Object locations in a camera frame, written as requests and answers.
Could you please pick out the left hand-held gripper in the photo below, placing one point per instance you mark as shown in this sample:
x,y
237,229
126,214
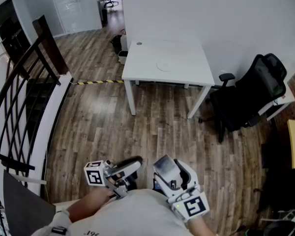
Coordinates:
x,y
94,176

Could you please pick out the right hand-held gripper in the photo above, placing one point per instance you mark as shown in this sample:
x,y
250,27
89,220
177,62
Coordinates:
x,y
194,205

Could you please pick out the person's left forearm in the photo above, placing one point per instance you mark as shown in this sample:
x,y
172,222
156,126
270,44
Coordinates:
x,y
88,206

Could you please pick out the person's right forearm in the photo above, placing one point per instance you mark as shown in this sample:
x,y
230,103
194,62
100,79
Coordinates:
x,y
201,227

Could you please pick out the black device with blue screen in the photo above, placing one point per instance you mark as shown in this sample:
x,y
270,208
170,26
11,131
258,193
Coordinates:
x,y
157,184

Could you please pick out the person in white shirt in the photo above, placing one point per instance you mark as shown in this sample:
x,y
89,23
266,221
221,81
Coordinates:
x,y
132,215

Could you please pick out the yellow black striped floor strip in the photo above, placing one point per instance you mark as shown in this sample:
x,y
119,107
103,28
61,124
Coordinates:
x,y
98,81

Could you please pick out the black office chair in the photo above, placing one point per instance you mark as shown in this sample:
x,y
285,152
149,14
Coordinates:
x,y
236,107

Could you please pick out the large black bag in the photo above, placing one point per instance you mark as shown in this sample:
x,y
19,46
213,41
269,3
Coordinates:
x,y
282,197

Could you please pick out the white waste bin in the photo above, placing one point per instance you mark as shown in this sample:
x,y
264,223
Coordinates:
x,y
123,57

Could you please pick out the white stick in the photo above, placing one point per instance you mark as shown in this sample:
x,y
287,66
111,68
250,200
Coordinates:
x,y
27,179

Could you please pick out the dark grey panel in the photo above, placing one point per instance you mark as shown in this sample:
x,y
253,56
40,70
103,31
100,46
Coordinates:
x,y
24,205

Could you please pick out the white table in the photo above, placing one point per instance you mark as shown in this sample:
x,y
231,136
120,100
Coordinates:
x,y
182,55

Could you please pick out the round table grommet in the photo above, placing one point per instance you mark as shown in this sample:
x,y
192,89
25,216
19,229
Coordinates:
x,y
139,43

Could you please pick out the black stair railing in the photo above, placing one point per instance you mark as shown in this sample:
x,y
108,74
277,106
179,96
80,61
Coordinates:
x,y
50,70

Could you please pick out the white desk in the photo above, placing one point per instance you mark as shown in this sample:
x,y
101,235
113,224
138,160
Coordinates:
x,y
285,99

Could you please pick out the frosted glass partition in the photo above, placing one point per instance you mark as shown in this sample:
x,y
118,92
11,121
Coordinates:
x,y
76,8

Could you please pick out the dark wooden post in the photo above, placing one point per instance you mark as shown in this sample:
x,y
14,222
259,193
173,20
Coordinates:
x,y
49,43

